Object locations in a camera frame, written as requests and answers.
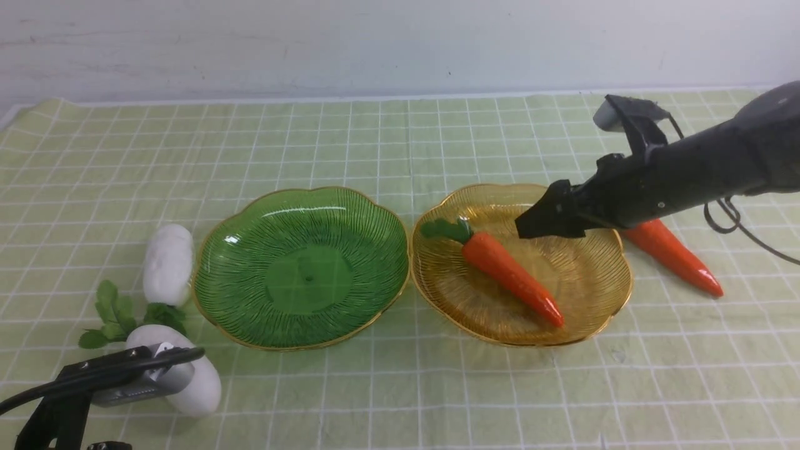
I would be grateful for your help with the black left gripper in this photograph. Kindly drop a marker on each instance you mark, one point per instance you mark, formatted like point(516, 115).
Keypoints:
point(60, 424)

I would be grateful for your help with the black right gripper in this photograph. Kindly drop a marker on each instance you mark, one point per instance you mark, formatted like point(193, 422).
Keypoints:
point(623, 193)

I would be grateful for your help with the orange carrot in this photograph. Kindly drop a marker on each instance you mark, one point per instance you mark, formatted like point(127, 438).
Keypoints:
point(486, 253)
point(655, 239)

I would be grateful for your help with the white radish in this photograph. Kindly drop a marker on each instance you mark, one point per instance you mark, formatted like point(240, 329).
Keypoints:
point(115, 310)
point(166, 278)

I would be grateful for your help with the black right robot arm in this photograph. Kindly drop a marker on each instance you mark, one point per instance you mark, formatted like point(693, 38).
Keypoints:
point(755, 152)

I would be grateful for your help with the amber glass plate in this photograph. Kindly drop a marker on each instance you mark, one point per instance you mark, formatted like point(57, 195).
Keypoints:
point(590, 277)

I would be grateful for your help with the green checkered tablecloth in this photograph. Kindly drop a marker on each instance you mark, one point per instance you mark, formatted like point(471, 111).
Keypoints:
point(83, 188)

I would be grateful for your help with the green glass plate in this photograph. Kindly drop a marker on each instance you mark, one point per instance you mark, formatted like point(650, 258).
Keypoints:
point(301, 269)

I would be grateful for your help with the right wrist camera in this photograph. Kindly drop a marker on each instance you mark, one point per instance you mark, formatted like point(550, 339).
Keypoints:
point(637, 118)

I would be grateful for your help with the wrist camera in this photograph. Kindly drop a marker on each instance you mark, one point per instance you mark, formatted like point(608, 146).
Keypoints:
point(637, 118)
point(137, 374)

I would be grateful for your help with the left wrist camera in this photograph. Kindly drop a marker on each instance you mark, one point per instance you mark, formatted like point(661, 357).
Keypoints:
point(137, 374)

